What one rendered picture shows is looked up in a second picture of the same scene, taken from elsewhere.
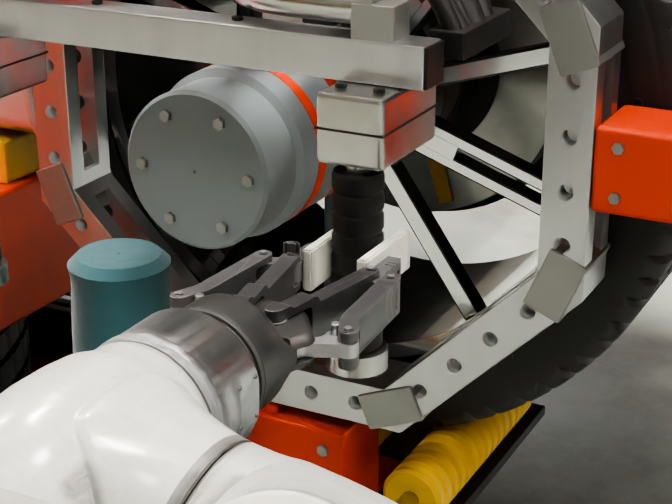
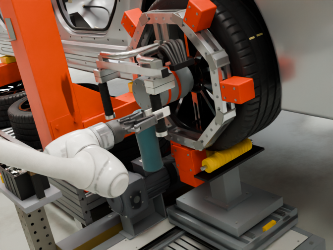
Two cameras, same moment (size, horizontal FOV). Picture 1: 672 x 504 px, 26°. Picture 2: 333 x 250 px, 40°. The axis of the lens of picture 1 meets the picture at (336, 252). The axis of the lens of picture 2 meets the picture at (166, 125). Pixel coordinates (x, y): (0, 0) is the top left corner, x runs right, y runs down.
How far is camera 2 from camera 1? 0.81 m
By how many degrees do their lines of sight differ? 26
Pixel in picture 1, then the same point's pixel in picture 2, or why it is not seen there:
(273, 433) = (180, 151)
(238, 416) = (106, 141)
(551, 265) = (217, 113)
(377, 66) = (155, 73)
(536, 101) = not seen: hidden behind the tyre
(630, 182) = (227, 94)
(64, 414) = (65, 139)
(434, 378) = (204, 138)
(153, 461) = (75, 147)
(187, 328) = (98, 125)
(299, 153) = not seen: hidden behind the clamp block
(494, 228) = not seen: outside the picture
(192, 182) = (141, 96)
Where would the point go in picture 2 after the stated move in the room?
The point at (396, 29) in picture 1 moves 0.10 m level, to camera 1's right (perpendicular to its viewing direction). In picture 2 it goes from (157, 66) to (185, 64)
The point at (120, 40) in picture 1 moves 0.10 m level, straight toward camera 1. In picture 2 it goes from (121, 69) to (111, 78)
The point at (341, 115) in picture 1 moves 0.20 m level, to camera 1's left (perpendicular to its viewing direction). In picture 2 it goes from (147, 84) to (96, 86)
